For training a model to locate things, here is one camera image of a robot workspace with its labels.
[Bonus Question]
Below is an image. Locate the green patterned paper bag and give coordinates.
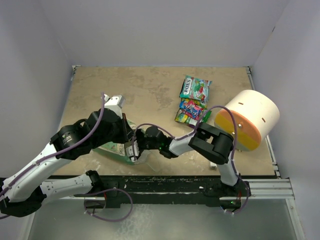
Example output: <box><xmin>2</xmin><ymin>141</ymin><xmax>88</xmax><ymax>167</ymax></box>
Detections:
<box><xmin>92</xmin><ymin>118</ymin><xmax>158</xmax><ymax>172</ymax></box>

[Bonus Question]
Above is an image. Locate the blue small snack packet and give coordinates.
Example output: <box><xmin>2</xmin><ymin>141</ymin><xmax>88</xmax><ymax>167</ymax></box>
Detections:
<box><xmin>179</xmin><ymin>103</ymin><xmax>202</xmax><ymax>118</ymax></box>

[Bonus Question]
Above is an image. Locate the red snack packet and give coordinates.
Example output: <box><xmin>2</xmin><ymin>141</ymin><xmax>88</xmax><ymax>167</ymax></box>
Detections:
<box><xmin>184</xmin><ymin>100</ymin><xmax>207</xmax><ymax>120</ymax></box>

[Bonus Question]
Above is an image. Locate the teal pink snack packet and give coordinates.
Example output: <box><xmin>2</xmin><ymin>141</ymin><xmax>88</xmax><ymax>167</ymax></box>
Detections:
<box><xmin>179</xmin><ymin>75</ymin><xmax>212</xmax><ymax>102</ymax></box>

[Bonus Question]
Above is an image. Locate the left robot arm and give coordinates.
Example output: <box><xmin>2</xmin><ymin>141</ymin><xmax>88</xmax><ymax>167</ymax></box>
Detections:
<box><xmin>0</xmin><ymin>108</ymin><xmax>133</xmax><ymax>218</ymax></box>

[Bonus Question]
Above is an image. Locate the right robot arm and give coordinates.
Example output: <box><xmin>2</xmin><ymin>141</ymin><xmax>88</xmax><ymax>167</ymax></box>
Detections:
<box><xmin>132</xmin><ymin>122</ymin><xmax>250</xmax><ymax>196</ymax></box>

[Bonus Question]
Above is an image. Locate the small white plastic clip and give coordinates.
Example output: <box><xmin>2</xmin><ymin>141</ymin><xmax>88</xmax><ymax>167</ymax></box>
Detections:
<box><xmin>210</xmin><ymin>162</ymin><xmax>217</xmax><ymax>170</ymax></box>

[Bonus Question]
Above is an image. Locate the large cream cylinder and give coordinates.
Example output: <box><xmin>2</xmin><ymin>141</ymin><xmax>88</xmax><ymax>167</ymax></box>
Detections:
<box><xmin>225</xmin><ymin>89</ymin><xmax>280</xmax><ymax>152</ymax></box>

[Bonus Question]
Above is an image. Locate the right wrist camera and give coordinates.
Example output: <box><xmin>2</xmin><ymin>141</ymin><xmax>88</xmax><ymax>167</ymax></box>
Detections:
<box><xmin>124</xmin><ymin>140</ymin><xmax>140</xmax><ymax>163</ymax></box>

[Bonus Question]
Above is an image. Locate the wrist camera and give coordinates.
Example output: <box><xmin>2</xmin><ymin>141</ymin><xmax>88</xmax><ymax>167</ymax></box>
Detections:
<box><xmin>124</xmin><ymin>140</ymin><xmax>140</xmax><ymax>163</ymax></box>
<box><xmin>104</xmin><ymin>94</ymin><xmax>126</xmax><ymax>118</ymax></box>

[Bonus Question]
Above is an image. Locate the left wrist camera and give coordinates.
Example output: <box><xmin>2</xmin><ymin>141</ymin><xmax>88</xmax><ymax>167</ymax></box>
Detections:
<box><xmin>104</xmin><ymin>94</ymin><xmax>126</xmax><ymax>118</ymax></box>

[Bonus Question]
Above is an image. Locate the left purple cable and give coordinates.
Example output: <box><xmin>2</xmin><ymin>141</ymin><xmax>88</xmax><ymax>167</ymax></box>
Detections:
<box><xmin>0</xmin><ymin>91</ymin><xmax>106</xmax><ymax>220</ymax></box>

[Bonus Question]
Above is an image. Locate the purple cable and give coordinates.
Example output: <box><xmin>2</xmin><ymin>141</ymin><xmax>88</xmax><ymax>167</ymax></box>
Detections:
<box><xmin>133</xmin><ymin>105</ymin><xmax>251</xmax><ymax>216</ymax></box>
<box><xmin>0</xmin><ymin>91</ymin><xmax>106</xmax><ymax>220</ymax></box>

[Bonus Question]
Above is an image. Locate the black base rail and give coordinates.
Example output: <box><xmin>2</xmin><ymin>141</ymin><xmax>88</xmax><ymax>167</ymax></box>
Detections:
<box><xmin>64</xmin><ymin>174</ymin><xmax>253</xmax><ymax>210</ymax></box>

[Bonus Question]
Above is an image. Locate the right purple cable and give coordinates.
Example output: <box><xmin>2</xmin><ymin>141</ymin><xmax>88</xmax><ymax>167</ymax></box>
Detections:
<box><xmin>133</xmin><ymin>105</ymin><xmax>251</xmax><ymax>216</ymax></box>

